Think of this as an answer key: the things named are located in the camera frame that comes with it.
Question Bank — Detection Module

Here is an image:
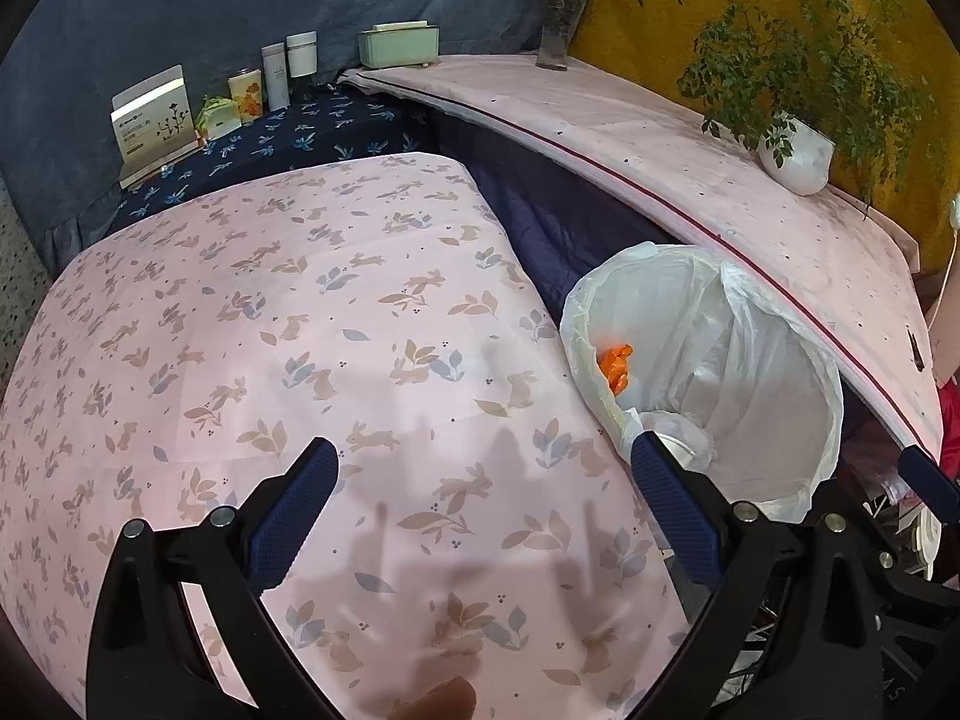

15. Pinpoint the pale green tissue box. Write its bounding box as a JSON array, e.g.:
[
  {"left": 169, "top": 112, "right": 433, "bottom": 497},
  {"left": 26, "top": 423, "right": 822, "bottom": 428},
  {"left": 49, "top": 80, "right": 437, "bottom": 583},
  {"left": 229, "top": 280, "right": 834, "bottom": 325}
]
[{"left": 358, "top": 20, "right": 439, "bottom": 70}]

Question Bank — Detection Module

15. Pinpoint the white cylindrical jar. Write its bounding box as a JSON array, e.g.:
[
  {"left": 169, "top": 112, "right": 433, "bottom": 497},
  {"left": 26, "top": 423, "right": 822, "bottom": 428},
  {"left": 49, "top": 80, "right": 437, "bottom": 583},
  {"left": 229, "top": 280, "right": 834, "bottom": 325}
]
[{"left": 285, "top": 31, "right": 319, "bottom": 80}]

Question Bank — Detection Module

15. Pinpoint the orange snack wrapper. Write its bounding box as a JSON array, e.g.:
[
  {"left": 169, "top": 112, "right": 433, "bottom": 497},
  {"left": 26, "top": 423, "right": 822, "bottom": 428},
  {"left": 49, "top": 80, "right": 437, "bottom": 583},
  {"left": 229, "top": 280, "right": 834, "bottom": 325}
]
[{"left": 597, "top": 344, "right": 633, "bottom": 397}]

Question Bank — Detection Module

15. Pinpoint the blue grey sofa cover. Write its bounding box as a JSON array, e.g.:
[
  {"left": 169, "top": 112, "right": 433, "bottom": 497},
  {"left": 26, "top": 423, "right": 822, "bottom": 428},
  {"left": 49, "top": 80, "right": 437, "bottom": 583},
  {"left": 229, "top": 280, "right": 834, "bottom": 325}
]
[{"left": 2, "top": 0, "right": 540, "bottom": 273}]

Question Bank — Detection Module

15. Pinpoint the green plant white pot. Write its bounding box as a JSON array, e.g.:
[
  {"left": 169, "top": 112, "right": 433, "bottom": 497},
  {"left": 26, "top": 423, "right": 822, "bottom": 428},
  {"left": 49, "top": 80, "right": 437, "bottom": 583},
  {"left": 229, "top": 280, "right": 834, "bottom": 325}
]
[{"left": 636, "top": 0, "right": 937, "bottom": 202}]

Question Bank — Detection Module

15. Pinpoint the orange patterned small box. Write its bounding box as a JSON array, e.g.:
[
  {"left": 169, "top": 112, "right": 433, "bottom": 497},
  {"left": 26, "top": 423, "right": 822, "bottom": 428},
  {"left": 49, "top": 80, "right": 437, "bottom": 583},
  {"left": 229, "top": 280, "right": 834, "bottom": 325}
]
[{"left": 228, "top": 68, "right": 263, "bottom": 124}]

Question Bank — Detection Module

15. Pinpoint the slim white bottle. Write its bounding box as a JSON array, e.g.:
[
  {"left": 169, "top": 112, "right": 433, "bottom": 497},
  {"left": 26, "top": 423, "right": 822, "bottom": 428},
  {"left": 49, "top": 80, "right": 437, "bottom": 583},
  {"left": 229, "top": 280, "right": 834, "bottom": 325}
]
[{"left": 262, "top": 43, "right": 290, "bottom": 112}]

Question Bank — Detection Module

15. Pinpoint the small green white box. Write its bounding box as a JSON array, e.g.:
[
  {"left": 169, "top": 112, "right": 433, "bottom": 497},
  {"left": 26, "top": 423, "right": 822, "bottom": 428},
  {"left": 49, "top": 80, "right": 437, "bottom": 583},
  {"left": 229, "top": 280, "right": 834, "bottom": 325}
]
[{"left": 195, "top": 96, "right": 242, "bottom": 142}]

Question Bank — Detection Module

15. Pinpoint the white open-top box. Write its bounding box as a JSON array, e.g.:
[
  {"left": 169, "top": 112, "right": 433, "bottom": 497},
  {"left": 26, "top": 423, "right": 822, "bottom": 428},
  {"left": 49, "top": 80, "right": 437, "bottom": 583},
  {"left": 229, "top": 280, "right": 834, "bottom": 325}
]
[{"left": 110, "top": 65, "right": 199, "bottom": 188}]

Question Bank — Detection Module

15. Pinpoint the navy floral cloth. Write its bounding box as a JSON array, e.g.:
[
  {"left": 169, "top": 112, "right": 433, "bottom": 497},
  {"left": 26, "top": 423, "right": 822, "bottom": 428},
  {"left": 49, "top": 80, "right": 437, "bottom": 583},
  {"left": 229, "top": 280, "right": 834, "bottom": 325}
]
[{"left": 107, "top": 85, "right": 430, "bottom": 234}]

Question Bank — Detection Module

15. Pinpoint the operator left hand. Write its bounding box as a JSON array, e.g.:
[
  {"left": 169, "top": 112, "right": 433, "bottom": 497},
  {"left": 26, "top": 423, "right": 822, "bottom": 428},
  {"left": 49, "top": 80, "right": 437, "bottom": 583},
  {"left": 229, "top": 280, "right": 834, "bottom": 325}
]
[{"left": 391, "top": 676, "right": 477, "bottom": 720}]

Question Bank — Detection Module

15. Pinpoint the yellow fabric backdrop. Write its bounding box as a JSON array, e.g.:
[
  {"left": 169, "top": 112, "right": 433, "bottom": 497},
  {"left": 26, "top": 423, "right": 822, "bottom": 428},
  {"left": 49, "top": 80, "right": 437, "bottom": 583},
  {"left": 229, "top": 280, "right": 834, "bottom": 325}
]
[{"left": 573, "top": 0, "right": 958, "bottom": 273}]

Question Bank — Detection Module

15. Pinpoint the pink floral tablecloth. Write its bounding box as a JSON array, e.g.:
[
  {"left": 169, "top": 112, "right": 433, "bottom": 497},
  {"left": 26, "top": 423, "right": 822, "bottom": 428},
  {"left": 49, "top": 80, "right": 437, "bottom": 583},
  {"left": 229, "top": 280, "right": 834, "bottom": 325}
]
[{"left": 2, "top": 153, "right": 686, "bottom": 718}]

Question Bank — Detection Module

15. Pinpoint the white trash bag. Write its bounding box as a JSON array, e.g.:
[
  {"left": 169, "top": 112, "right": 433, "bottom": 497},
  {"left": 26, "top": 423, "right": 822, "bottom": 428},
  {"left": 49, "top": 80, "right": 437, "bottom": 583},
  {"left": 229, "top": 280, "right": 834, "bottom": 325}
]
[{"left": 560, "top": 242, "right": 843, "bottom": 523}]

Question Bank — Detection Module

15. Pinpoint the light pink speckled cloth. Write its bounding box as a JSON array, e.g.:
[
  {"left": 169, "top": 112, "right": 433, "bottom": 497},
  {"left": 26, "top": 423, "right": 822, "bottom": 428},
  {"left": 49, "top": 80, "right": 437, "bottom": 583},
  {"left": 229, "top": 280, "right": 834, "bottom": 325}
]
[{"left": 342, "top": 54, "right": 942, "bottom": 457}]

